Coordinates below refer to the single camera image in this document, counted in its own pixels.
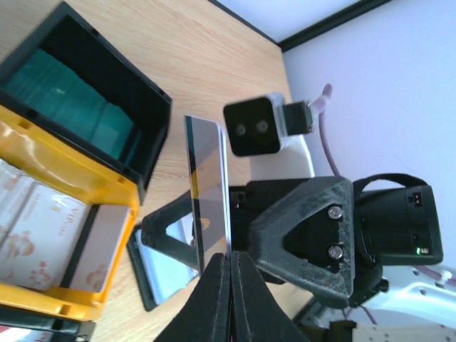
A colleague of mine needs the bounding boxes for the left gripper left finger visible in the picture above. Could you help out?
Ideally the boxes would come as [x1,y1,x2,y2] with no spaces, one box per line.
[155,254,231,342]

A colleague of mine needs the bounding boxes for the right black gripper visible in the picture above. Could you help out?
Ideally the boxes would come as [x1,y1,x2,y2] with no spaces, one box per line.
[140,177,383,309]

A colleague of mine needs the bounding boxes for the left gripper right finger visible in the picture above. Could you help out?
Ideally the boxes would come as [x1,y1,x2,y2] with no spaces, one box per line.
[231,251,308,342]

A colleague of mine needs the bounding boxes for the black leather card holder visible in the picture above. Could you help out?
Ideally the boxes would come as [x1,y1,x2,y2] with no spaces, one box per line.
[127,224,199,312]

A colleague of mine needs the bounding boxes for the white pink credit card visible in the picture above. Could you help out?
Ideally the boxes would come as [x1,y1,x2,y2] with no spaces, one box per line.
[184,115,232,272]
[60,204,130,293]

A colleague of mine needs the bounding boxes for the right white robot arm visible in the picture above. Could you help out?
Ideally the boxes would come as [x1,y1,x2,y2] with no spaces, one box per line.
[141,173,443,341]

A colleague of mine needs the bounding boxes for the white pink card stack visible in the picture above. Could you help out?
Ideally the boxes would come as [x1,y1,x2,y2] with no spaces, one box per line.
[1,161,88,290]

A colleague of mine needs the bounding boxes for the black bin with red cards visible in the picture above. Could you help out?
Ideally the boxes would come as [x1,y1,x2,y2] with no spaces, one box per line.
[1,311,95,341]

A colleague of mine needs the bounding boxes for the black bin with teal cards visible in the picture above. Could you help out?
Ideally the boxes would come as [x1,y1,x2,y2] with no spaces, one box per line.
[1,2,172,197]

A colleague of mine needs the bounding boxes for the teal card stack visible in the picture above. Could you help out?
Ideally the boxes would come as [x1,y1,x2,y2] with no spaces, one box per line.
[4,49,134,159]

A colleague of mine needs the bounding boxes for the yellow bin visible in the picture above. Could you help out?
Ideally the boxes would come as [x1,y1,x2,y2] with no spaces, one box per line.
[1,107,140,321]

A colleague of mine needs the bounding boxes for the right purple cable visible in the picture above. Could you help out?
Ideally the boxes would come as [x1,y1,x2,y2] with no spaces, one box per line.
[309,83,341,177]

